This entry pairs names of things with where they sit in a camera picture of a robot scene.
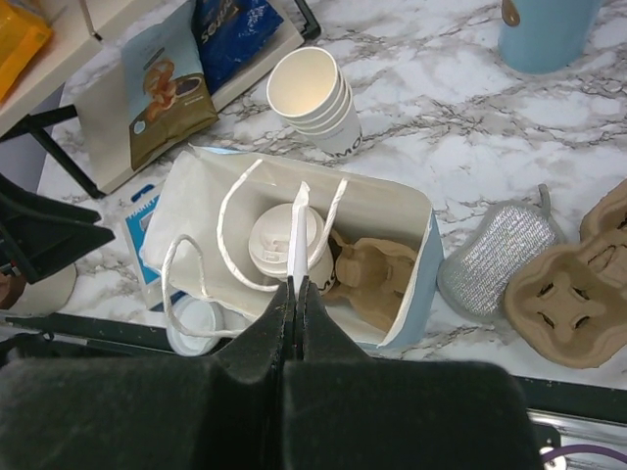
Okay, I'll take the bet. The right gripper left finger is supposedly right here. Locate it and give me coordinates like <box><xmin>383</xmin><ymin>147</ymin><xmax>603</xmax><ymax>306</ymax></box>
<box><xmin>1</xmin><ymin>282</ymin><xmax>296</xmax><ymax>469</ymax></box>

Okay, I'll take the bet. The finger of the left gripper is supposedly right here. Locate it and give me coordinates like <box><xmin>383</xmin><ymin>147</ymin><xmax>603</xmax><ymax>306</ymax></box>
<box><xmin>1</xmin><ymin>177</ymin><xmax>115</xmax><ymax>284</ymax></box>

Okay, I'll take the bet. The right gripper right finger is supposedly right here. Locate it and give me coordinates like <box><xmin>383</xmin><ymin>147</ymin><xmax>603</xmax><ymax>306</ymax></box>
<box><xmin>283</xmin><ymin>281</ymin><xmax>542</xmax><ymax>469</ymax></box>

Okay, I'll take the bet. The stack of white lids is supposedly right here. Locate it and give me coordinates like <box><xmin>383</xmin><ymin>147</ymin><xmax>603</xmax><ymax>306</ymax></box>
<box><xmin>166</xmin><ymin>296</ymin><xmax>224</xmax><ymax>356</ymax></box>

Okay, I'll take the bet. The single brown cup carrier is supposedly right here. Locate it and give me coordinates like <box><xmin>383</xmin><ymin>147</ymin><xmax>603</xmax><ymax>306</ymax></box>
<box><xmin>323</xmin><ymin>230</ymin><xmax>417</xmax><ymax>331</ymax></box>

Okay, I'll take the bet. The white straw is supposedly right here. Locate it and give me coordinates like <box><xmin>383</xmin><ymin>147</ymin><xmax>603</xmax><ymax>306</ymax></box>
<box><xmin>287</xmin><ymin>181</ymin><xmax>310</xmax><ymax>291</ymax></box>

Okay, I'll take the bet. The single white lid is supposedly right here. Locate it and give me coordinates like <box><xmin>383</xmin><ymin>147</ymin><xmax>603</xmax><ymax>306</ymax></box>
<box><xmin>249</xmin><ymin>204</ymin><xmax>324</xmax><ymax>280</ymax></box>

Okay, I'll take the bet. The light blue paper bag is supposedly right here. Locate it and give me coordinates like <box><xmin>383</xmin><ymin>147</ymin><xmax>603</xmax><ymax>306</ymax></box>
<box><xmin>141</xmin><ymin>147</ymin><xmax>443</xmax><ymax>351</ymax></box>

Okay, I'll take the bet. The stack of paper cups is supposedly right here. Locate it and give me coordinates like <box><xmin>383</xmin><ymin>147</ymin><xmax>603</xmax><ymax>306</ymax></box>
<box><xmin>266</xmin><ymin>47</ymin><xmax>362</xmax><ymax>159</ymax></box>

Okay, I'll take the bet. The single paper cup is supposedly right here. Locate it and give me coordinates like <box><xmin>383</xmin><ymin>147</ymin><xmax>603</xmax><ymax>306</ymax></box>
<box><xmin>309</xmin><ymin>248</ymin><xmax>336</xmax><ymax>295</ymax></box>

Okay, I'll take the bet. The blue razor package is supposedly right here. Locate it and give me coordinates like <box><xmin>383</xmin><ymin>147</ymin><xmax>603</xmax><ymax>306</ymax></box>
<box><xmin>120</xmin><ymin>183</ymin><xmax>190</xmax><ymax>312</ymax></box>

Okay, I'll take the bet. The black and cream shelf rack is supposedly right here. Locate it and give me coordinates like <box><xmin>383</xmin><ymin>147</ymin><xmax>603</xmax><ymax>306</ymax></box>
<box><xmin>1</xmin><ymin>1</ymin><xmax>157</xmax><ymax>199</ymax></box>

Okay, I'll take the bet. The brown and blue snack bag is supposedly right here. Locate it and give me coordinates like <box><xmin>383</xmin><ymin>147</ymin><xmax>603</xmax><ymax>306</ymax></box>
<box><xmin>121</xmin><ymin>1</ymin><xmax>218</xmax><ymax>169</ymax></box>

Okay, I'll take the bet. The yellow snack bag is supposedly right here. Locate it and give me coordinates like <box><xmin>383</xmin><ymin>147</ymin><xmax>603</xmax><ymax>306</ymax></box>
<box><xmin>1</xmin><ymin>1</ymin><xmax>53</xmax><ymax>102</ymax></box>

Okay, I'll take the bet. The brown cardboard cup carrier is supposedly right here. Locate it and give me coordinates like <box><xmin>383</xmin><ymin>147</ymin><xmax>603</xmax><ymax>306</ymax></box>
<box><xmin>504</xmin><ymin>182</ymin><xmax>626</xmax><ymax>369</ymax></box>

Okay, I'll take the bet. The blue chip bag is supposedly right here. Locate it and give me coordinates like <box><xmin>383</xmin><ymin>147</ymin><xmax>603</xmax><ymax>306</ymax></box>
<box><xmin>192</xmin><ymin>0</ymin><xmax>283</xmax><ymax>94</ymax></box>

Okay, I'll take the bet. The blue cup with stirrers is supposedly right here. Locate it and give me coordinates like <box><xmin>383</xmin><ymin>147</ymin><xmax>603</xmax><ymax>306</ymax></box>
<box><xmin>499</xmin><ymin>0</ymin><xmax>603</xmax><ymax>74</ymax></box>

